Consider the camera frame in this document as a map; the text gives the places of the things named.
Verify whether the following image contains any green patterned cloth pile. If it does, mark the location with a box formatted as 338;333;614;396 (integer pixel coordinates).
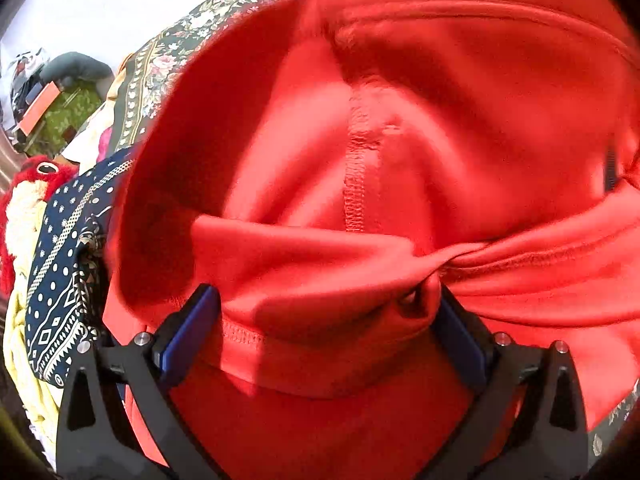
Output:
24;81;102;158

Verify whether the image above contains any dark green cushion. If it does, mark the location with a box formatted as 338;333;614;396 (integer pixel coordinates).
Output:
39;52;114;84

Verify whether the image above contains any orange box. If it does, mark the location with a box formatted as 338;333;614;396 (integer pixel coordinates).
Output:
20;81;61;136

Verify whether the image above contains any navy patterned garment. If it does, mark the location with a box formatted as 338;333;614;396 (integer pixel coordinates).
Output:
25;148;134;388

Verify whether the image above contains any red and cream plush toy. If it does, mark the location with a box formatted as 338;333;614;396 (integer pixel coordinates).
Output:
1;155;77;298

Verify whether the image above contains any floral green bedspread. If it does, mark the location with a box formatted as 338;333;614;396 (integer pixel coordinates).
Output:
106;0;640;470

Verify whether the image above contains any cream beige blanket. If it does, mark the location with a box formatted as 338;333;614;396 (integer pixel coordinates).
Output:
61;68;126;174

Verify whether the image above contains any red zip jacket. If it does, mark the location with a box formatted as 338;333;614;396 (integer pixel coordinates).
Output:
102;0;640;480

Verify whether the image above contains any yellow patterned garment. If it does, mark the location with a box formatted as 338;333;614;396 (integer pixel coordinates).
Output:
2;259;62;470

